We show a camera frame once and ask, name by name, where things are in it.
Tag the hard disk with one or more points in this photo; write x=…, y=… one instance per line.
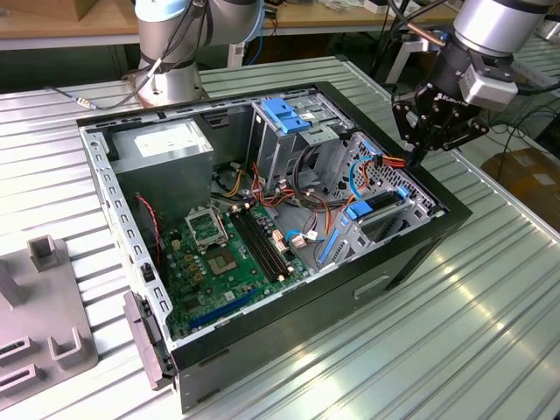
x=359, y=210

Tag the green motherboard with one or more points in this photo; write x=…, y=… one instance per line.
x=245, y=275

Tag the black case fan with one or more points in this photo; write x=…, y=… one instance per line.
x=146, y=227

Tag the grey parts rack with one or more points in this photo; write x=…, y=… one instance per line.
x=44, y=297

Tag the grey power supply unit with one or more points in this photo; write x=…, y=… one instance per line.
x=166, y=179

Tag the metal optical drive cage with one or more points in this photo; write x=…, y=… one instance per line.
x=273, y=153

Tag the metal disk bay cage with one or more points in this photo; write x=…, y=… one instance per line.
x=394, y=177

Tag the blue drive latch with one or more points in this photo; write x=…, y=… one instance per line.
x=284, y=116

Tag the wooden workbench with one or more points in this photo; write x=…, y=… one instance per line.
x=87, y=27

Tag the black RAM slot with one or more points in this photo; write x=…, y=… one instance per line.
x=268, y=242
x=254, y=247

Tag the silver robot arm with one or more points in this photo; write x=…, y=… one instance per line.
x=494, y=22

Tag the tan cardboard box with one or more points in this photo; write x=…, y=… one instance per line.
x=100, y=8

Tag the black PC case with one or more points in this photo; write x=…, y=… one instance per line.
x=306, y=332

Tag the grey plastic case bracket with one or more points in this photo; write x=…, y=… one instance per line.
x=144, y=341

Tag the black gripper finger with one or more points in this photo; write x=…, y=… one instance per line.
x=404, y=118
x=464, y=135

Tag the metal slat side table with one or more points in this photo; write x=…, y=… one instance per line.
x=544, y=76

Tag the blue expansion slot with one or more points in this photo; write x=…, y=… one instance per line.
x=223, y=308

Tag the brown cardboard box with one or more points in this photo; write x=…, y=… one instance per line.
x=525, y=175

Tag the CPU socket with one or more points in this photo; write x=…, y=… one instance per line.
x=221, y=262

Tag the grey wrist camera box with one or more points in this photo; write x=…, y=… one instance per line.
x=485, y=89

